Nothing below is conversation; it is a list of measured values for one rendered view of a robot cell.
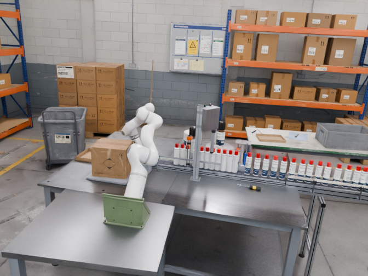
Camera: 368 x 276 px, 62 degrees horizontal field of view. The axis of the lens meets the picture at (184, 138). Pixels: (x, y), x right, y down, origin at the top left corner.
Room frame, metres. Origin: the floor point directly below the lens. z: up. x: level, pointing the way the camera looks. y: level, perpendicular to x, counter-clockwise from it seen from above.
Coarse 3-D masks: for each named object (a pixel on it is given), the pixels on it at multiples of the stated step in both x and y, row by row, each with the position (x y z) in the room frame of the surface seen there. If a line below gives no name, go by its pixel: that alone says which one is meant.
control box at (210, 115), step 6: (204, 108) 2.47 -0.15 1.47; (210, 108) 2.48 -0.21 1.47; (216, 108) 2.53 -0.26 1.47; (204, 114) 2.45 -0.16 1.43; (210, 114) 2.48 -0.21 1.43; (216, 114) 2.53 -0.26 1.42; (204, 120) 2.45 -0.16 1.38; (210, 120) 2.48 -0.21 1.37; (216, 120) 2.54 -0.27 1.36; (204, 126) 2.45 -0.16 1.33; (210, 126) 2.49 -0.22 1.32; (216, 126) 2.54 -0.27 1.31
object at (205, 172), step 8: (160, 168) 2.65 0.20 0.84; (168, 168) 2.64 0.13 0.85; (176, 168) 2.63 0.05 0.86; (184, 168) 2.60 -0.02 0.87; (216, 176) 2.54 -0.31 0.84; (224, 176) 2.54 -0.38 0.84; (232, 176) 2.52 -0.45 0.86; (240, 176) 2.50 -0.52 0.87; (248, 176) 2.49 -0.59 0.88; (272, 184) 2.44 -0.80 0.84; (280, 184) 2.43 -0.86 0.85
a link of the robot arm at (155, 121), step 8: (152, 112) 2.43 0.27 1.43; (152, 120) 2.38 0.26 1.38; (160, 120) 2.40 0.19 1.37; (144, 128) 2.26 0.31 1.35; (152, 128) 2.28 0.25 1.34; (144, 136) 2.19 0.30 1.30; (152, 136) 2.22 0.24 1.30; (144, 144) 2.18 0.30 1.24; (152, 144) 2.15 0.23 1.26; (152, 152) 2.07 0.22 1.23; (152, 160) 2.04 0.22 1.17
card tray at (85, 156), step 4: (88, 148) 2.99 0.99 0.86; (84, 152) 2.91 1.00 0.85; (88, 152) 2.96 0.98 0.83; (76, 156) 2.76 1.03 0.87; (80, 156) 2.84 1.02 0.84; (84, 156) 2.85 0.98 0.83; (88, 156) 2.86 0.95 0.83; (80, 160) 2.73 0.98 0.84; (84, 160) 2.73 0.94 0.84; (88, 160) 2.72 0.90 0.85
